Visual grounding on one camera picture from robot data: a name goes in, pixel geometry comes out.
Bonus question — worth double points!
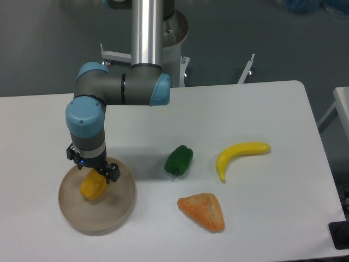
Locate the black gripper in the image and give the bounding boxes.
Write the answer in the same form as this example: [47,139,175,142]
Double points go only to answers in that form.
[66,143,121,183]

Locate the yellow toy pepper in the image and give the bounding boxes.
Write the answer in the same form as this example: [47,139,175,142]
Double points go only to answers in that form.
[80,169,108,200]

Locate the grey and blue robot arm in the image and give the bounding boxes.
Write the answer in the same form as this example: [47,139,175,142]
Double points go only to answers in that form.
[65,1,175,183]

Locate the beige round plate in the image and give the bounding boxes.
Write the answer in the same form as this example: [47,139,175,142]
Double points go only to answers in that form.
[58,157,136,235]

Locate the green toy pepper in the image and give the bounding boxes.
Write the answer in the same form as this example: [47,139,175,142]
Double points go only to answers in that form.
[164,145,194,177]

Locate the orange toy bread wedge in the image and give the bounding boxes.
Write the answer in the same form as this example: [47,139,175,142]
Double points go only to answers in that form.
[177,193,225,233]

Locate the yellow toy banana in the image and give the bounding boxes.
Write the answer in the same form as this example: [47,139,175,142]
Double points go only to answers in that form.
[215,141,271,183]

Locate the black device at edge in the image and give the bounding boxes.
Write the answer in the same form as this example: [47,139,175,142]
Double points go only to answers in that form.
[328,221,349,250]

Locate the white side table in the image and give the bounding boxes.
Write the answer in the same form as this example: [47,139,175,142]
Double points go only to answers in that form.
[317,86,348,137]

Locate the blue plastic bag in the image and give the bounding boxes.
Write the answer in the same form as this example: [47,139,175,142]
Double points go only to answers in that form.
[277,0,348,18]

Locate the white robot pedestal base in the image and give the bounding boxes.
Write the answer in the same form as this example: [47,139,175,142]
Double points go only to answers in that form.
[100,9,255,87]

